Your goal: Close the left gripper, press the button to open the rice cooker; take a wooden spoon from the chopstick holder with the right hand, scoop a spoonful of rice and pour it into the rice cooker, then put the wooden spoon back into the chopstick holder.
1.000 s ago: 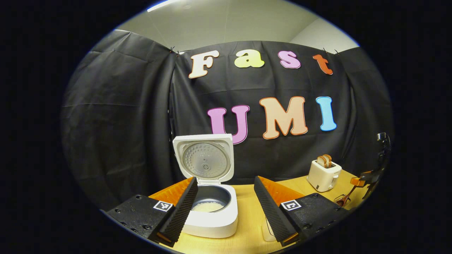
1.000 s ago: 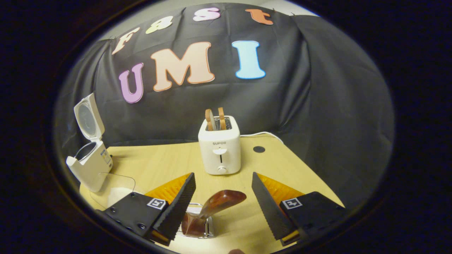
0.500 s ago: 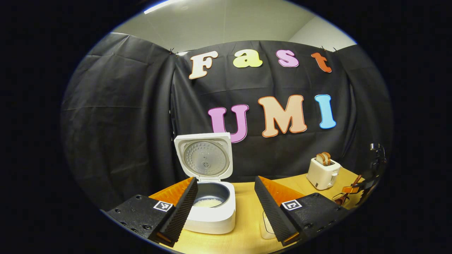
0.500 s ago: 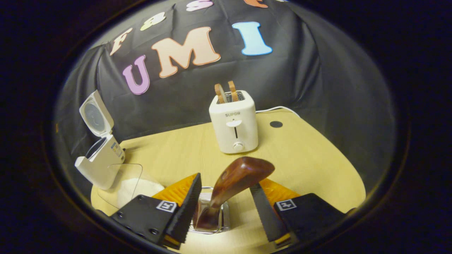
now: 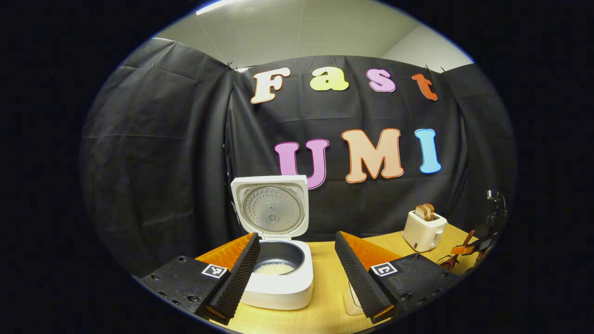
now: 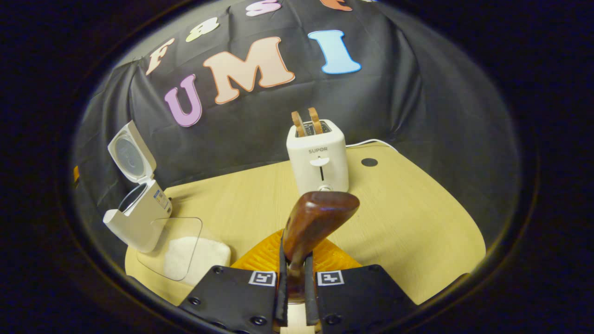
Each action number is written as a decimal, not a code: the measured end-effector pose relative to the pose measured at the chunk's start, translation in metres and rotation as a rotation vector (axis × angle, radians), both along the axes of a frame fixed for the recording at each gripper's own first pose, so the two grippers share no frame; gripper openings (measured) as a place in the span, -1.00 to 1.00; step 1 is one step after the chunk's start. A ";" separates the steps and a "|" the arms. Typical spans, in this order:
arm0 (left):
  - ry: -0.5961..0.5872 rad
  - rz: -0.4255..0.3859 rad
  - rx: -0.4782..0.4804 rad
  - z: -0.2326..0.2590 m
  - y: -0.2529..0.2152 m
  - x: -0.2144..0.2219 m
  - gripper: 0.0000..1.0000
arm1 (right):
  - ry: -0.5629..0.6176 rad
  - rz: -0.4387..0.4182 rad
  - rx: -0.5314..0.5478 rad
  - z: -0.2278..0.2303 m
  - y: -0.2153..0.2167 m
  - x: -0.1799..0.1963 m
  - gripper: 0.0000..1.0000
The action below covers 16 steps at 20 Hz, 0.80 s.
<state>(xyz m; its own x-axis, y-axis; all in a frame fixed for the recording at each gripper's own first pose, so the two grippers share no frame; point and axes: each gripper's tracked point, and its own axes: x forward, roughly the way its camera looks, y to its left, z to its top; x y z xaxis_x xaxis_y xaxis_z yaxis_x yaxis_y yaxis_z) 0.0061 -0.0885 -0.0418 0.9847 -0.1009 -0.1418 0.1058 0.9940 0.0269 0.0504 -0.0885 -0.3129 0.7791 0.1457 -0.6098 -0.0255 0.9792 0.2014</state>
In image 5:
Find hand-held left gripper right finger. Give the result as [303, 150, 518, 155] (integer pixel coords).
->
[334, 231, 460, 324]

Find clear plastic box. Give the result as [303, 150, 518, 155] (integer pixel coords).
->
[343, 281, 365, 316]

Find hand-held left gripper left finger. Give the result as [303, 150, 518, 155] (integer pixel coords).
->
[139, 232, 261, 325]

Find white toaster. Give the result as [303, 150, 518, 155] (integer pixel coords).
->
[402, 210, 448, 253]

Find white rice cooker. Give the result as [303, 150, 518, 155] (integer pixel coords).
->
[231, 175, 314, 310]

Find ceiling light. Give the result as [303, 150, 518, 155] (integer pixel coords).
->
[196, 0, 242, 15]

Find white rice pile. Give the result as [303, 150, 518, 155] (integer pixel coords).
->
[254, 262, 295, 275]

